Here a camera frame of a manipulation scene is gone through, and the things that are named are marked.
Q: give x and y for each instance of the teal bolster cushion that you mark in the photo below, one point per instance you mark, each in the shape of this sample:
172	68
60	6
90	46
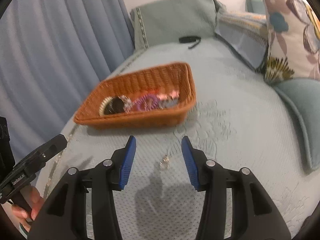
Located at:
302	97

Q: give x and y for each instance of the blue curtain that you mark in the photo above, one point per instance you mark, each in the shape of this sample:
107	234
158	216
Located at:
53	54

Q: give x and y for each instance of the pink star hair clip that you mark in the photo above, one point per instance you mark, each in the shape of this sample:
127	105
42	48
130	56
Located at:
174	94

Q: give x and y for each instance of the striped blue pillow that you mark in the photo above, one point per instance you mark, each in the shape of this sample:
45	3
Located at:
246	33

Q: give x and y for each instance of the person left hand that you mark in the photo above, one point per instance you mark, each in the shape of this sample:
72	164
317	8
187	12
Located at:
35	202

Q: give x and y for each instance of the teal sofa back cushion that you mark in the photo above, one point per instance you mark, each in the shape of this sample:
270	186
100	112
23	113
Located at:
255	6

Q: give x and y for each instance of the orange wicker basket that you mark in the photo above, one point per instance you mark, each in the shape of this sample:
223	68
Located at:
139	91

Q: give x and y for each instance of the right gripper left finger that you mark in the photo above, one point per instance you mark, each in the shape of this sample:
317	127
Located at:
63	214

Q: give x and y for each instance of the floral throw pillow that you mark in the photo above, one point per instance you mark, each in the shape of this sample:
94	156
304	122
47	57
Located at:
293	40

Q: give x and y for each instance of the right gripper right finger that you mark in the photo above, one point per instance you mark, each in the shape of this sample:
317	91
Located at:
254	214

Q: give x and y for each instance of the teal blanket over headboard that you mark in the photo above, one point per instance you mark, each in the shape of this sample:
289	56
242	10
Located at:
165	21

